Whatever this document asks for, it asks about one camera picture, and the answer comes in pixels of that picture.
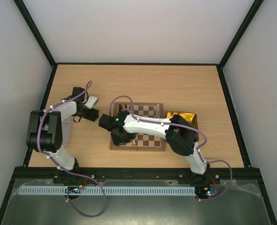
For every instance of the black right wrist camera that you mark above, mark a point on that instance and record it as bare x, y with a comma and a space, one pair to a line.
106, 122

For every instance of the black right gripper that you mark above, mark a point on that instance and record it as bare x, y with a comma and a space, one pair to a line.
121, 137

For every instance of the black frame rail front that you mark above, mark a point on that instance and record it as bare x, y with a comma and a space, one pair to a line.
181, 175

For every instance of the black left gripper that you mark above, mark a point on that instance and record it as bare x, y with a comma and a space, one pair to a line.
92, 116

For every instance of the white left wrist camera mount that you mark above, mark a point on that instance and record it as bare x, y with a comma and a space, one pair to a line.
91, 101

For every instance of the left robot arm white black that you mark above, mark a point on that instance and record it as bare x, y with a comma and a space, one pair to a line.
45, 128

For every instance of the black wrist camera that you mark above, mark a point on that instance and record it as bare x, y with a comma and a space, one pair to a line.
76, 91
106, 122

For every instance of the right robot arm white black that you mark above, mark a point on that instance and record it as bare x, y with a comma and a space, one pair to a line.
182, 137

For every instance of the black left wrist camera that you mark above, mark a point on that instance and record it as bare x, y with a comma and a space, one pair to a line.
76, 91

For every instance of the wooden folding chess board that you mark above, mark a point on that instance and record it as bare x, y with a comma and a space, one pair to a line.
144, 142

